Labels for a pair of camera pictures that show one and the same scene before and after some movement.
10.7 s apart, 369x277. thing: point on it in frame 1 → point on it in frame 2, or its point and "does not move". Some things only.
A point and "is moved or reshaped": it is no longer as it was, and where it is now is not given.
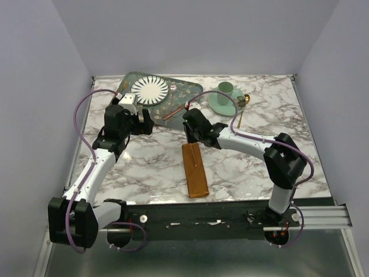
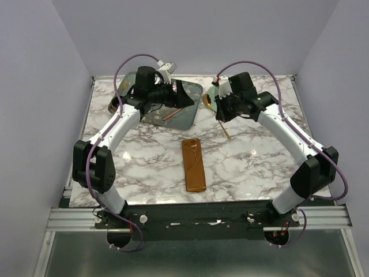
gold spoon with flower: x=241 y=101 is moved or reshaped
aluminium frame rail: x=326 y=217 does not move
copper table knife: x=174 y=111 does not move
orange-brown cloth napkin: x=194 y=170 is moved or reshaped
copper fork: x=195 y=161 → x=194 y=147
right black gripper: x=189 y=139 → x=222 y=114
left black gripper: x=145 y=127 → x=178 y=100
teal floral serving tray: x=169 y=112 does not move
